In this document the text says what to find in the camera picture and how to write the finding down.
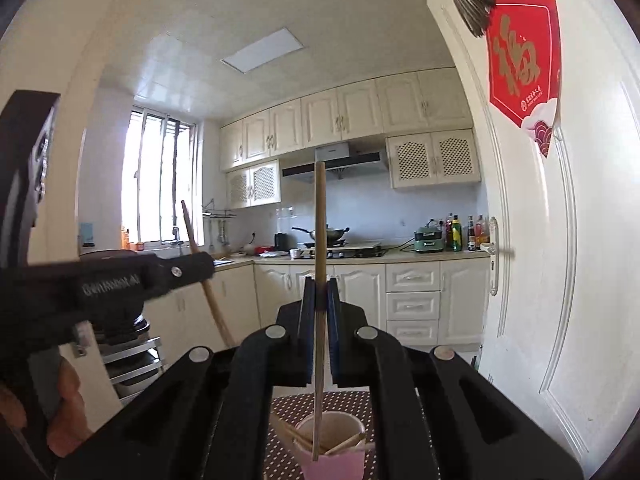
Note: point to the metal wok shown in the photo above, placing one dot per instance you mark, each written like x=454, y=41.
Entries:
x=335, y=234

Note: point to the white door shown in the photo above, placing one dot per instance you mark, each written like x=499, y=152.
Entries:
x=525, y=310

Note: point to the cream upper wall cabinets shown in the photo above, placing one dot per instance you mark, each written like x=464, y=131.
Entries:
x=320, y=115

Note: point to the plain wooden chopstick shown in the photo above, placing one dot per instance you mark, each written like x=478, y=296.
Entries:
x=192, y=240
x=320, y=220

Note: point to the cream lower kitchen cabinets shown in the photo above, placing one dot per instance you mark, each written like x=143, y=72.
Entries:
x=275, y=300

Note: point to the red paper door decoration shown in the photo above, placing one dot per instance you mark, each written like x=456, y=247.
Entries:
x=520, y=60

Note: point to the red sauce bottle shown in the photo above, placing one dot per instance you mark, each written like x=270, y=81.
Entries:
x=449, y=232

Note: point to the cream lattice door cabinet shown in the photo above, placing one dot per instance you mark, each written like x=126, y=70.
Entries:
x=252, y=185
x=432, y=160

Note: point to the gas stove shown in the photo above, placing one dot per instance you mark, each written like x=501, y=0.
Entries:
x=360, y=250

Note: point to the cream cabinet drawer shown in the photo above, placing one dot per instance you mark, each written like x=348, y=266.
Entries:
x=413, y=332
x=413, y=276
x=413, y=305

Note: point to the chrome faucet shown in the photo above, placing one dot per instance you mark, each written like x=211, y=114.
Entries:
x=176, y=235

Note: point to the range hood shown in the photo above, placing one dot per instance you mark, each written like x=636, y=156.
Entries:
x=350, y=160

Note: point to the ceiling light panel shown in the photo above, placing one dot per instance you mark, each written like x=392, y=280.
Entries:
x=262, y=50

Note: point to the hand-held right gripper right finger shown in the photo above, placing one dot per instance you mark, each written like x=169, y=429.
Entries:
x=336, y=340

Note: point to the green electric cooker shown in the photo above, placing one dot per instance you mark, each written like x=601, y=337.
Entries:
x=429, y=242

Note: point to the kitchen window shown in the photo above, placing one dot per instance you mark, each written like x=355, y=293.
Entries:
x=150, y=175

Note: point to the red box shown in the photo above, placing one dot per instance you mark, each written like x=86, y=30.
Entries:
x=263, y=249

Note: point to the bunch of wooden chopsticks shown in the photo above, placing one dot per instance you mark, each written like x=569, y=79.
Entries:
x=285, y=430

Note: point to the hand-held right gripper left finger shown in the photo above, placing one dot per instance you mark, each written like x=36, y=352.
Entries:
x=307, y=340

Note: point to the person's left hand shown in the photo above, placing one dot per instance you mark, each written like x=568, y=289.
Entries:
x=70, y=410

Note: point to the black kettle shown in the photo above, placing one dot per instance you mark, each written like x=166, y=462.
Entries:
x=280, y=242

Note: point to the pink cup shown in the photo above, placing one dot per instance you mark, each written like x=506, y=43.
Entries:
x=335, y=467

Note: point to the wall utensil rail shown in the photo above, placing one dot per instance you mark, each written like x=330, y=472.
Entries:
x=220, y=215

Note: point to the dark sauce bottle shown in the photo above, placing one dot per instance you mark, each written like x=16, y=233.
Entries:
x=471, y=237

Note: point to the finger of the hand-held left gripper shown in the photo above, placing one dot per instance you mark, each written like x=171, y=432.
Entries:
x=185, y=272

